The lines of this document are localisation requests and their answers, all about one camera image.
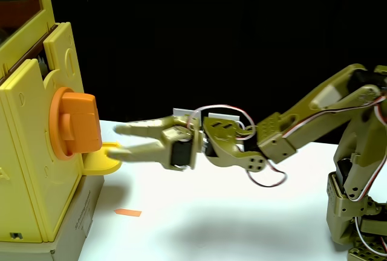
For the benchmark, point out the grey cardboard box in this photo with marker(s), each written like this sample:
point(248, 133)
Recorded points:
point(72, 230)

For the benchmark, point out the yellow toy vending machine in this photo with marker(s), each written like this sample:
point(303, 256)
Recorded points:
point(27, 152)

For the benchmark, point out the orange round turn knob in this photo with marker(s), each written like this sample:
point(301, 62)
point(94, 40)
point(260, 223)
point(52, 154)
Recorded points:
point(80, 125)

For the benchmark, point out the white wall outlet with plug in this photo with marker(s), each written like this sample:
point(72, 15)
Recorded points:
point(223, 115)

